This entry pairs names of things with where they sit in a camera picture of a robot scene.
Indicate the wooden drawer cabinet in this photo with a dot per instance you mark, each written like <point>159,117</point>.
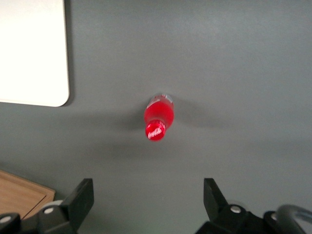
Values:
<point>19,195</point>

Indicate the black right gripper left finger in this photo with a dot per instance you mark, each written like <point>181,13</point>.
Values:
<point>78,200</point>

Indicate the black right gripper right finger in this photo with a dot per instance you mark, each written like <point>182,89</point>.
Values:
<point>214,200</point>

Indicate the white rectangular tray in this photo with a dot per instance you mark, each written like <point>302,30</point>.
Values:
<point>31,48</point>

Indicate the red coke bottle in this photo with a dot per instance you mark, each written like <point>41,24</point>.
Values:
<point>158,117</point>

